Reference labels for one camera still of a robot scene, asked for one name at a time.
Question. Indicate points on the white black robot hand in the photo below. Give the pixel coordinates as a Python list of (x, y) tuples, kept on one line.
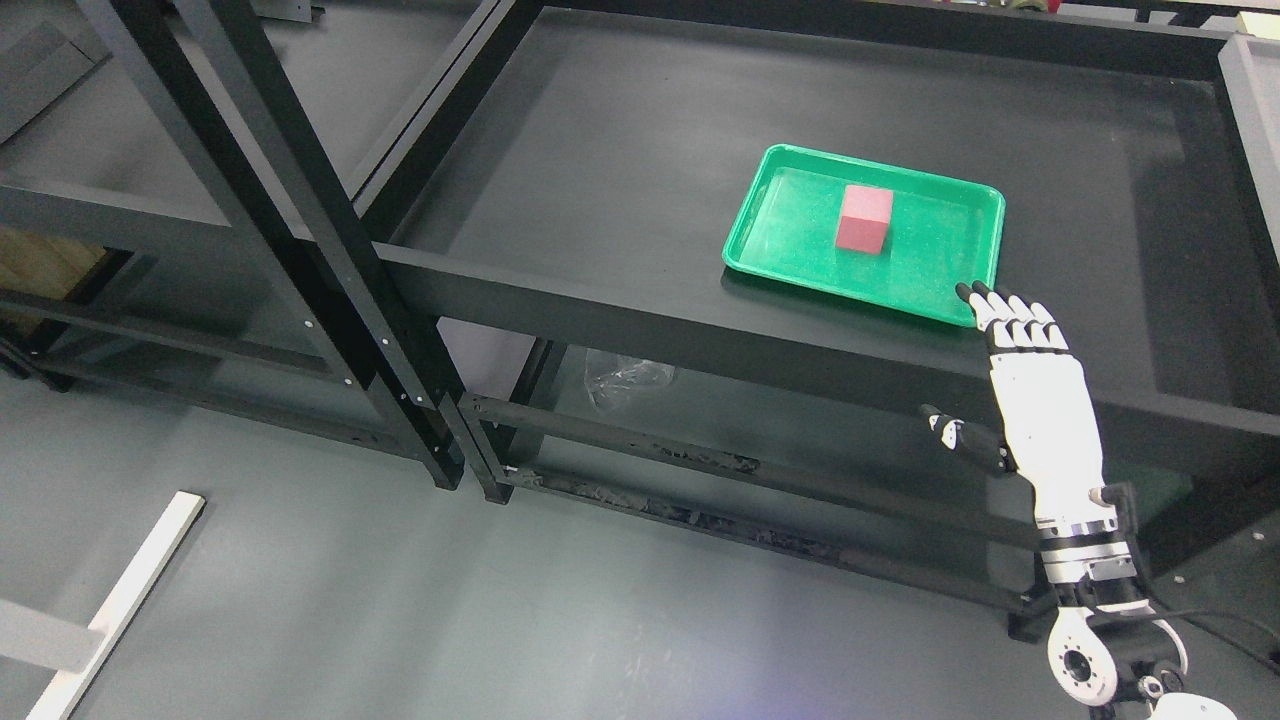
[(1049, 433)]

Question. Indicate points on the pink foam block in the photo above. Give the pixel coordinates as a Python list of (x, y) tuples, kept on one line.
[(864, 219)]

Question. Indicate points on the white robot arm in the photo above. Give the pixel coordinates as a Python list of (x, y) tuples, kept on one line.
[(1108, 648)]

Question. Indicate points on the green plastic tray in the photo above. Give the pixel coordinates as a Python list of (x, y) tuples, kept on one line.
[(943, 231)]

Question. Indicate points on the black metal shelf unit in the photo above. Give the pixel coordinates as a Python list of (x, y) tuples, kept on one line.
[(570, 172)]

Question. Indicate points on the black left shelf unit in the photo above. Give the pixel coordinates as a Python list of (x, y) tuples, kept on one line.
[(180, 216)]

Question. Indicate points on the clear plastic bag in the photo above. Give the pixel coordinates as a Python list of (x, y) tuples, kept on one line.
[(613, 380)]

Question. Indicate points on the white desk with leg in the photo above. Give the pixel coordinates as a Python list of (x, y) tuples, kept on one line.
[(75, 653)]

